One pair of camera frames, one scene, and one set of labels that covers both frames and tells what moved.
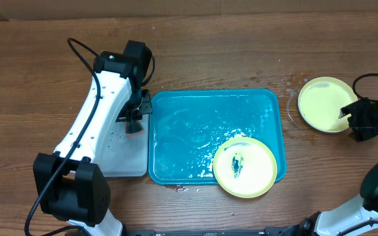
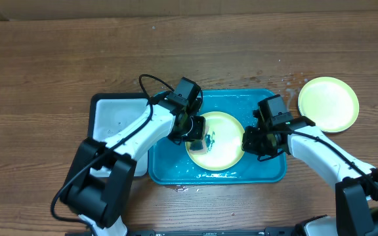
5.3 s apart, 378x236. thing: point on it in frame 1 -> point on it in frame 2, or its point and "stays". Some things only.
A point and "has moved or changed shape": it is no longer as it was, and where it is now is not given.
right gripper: [356, 115] -> [252, 141]
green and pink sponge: [134, 129] has moved or changed shape
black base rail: [267, 231] stays
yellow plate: [245, 167] -> [222, 143]
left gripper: [147, 109] -> [198, 134]
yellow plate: [319, 102] stays
